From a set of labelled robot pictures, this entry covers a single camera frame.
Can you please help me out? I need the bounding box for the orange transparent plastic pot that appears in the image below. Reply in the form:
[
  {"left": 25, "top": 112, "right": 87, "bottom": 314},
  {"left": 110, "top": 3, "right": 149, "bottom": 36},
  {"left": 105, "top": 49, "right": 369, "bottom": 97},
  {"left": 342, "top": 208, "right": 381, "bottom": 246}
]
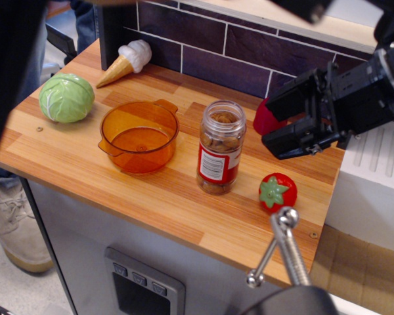
[{"left": 98, "top": 100, "right": 179, "bottom": 174}]

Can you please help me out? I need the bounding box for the metal clamp screw handle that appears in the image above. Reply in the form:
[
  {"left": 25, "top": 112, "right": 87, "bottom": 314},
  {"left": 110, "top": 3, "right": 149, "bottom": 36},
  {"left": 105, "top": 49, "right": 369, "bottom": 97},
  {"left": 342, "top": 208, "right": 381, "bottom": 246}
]
[{"left": 246, "top": 206, "right": 312, "bottom": 288}]

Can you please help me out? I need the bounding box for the dark red jar lid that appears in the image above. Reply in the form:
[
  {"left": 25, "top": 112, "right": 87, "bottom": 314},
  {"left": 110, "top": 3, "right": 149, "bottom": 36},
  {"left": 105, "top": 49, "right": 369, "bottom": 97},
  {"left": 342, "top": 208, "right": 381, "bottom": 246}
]
[{"left": 253, "top": 98, "right": 288, "bottom": 136}]

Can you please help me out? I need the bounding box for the grey oven control panel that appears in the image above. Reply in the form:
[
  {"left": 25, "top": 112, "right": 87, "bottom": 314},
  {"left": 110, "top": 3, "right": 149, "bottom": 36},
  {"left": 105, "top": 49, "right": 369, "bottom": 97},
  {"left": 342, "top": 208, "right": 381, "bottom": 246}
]
[{"left": 104, "top": 247, "right": 186, "bottom": 315}]

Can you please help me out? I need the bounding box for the red toy strawberry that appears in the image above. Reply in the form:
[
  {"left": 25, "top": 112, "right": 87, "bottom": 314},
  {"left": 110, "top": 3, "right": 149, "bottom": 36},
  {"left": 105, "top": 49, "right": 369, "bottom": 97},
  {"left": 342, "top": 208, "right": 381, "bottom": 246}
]
[{"left": 259, "top": 173, "right": 297, "bottom": 213}]

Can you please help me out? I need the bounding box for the clear almond jar red label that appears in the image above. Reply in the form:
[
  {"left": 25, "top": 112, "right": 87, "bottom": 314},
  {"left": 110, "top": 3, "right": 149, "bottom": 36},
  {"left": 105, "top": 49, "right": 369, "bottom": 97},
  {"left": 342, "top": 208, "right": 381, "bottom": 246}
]
[{"left": 197, "top": 100, "right": 246, "bottom": 195}]

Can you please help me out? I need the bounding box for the green toy cabbage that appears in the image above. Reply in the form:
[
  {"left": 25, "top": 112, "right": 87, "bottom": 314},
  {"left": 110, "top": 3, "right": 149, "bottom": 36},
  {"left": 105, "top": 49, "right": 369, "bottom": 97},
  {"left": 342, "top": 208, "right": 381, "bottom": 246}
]
[{"left": 39, "top": 73, "right": 95, "bottom": 123}]

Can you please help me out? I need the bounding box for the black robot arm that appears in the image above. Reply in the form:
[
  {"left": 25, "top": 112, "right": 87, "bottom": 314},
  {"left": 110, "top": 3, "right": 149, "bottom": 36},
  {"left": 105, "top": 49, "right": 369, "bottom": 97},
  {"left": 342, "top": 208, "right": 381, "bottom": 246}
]
[{"left": 0, "top": 1, "right": 394, "bottom": 138}]

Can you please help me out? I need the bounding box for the beige suede shoe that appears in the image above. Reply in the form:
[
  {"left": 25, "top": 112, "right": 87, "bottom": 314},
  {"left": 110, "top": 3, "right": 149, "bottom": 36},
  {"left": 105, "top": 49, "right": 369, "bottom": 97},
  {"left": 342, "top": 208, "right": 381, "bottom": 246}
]
[{"left": 0, "top": 177, "right": 53, "bottom": 273}]

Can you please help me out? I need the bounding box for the black chair armrest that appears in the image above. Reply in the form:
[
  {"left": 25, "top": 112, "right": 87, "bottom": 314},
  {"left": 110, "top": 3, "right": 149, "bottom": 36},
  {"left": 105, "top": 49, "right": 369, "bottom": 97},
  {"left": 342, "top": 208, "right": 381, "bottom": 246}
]
[{"left": 45, "top": 23, "right": 77, "bottom": 65}]

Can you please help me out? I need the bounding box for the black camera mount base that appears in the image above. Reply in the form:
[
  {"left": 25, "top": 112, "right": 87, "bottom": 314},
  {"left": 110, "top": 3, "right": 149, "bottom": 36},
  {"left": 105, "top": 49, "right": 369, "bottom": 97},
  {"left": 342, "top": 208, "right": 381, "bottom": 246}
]
[{"left": 242, "top": 285, "right": 338, "bottom": 315}]

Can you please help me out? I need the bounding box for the person's leg in jeans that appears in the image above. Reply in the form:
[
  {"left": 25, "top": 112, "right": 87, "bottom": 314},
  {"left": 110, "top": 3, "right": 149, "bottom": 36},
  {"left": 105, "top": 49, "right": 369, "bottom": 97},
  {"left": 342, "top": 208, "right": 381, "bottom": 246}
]
[{"left": 0, "top": 1, "right": 47, "bottom": 178}]

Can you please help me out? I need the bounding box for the toy ice cream cone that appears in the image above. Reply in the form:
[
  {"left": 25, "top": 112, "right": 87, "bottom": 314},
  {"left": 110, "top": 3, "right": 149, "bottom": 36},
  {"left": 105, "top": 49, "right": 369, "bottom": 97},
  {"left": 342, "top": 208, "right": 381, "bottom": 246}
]
[{"left": 96, "top": 39, "right": 152, "bottom": 88}]

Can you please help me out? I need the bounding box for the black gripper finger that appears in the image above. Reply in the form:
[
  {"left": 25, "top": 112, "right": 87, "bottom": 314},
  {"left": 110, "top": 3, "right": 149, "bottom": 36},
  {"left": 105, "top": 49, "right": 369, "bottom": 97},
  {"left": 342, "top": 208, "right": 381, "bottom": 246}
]
[
  {"left": 266, "top": 69, "right": 318, "bottom": 121},
  {"left": 262, "top": 118, "right": 318, "bottom": 160}
]

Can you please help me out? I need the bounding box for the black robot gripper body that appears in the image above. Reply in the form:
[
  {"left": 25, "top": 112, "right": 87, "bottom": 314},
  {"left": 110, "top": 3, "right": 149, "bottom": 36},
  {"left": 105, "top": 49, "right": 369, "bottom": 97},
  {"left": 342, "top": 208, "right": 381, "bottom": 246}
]
[{"left": 310, "top": 49, "right": 394, "bottom": 154}]

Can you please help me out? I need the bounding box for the black left side post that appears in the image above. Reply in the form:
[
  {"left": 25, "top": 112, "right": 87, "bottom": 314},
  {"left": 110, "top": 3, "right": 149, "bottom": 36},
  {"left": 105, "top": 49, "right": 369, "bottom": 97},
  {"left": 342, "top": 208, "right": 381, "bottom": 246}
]
[{"left": 95, "top": 1, "right": 137, "bottom": 70}]

